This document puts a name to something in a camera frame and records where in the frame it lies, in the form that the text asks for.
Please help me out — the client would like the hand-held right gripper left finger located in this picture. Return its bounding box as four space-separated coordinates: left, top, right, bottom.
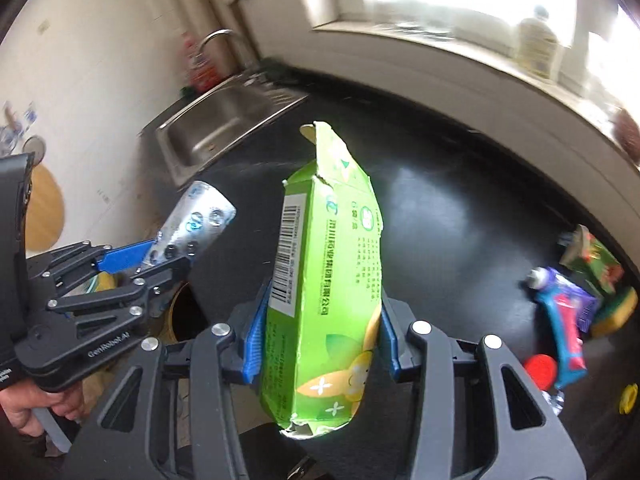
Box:
60 279 281 480

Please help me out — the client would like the black trash bin gold rim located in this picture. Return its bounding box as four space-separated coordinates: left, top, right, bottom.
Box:
167 282 217 347

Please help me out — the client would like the green cardboard box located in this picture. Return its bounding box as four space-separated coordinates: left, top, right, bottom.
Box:
258 121 385 440

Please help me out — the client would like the small yellow object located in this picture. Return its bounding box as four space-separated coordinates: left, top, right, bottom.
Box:
618 382 640 415

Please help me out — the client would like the silver blister pack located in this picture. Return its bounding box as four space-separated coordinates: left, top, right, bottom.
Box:
141 180 237 269

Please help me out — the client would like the chrome faucet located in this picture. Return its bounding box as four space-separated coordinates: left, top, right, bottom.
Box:
199 29 236 62

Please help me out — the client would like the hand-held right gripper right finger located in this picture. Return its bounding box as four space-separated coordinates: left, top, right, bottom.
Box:
376 285 587 480

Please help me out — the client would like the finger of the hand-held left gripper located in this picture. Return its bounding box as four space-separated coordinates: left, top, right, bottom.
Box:
46 255 197 321
25 239 157 291

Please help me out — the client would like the round wooden board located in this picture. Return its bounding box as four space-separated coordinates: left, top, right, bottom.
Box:
24 162 66 254

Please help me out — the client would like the stainless steel sink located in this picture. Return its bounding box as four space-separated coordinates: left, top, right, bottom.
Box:
154 72 309 192

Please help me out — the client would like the clear plastic bottle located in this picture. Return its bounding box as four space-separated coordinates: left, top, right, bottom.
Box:
514 5 559 82

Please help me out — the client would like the brown round object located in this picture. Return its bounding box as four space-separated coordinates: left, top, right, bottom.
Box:
611 109 640 157

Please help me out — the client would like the green snack packet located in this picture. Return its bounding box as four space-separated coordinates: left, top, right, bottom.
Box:
557 225 627 297

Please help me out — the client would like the person's left hand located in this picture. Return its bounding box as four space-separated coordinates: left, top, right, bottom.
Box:
0 387 84 437

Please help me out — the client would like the red bottle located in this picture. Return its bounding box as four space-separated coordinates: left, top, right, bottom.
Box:
184 32 222 92

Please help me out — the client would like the yellow green sponge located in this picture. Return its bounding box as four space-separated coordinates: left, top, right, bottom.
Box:
590 287 639 339

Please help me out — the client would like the white wall pipe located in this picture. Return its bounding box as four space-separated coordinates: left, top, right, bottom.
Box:
219 0 262 63

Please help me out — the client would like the red bottle cap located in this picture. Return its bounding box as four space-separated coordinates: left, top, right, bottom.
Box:
522 354 559 391

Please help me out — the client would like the purple red toothpaste tube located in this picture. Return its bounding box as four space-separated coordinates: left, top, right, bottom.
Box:
525 266 601 392

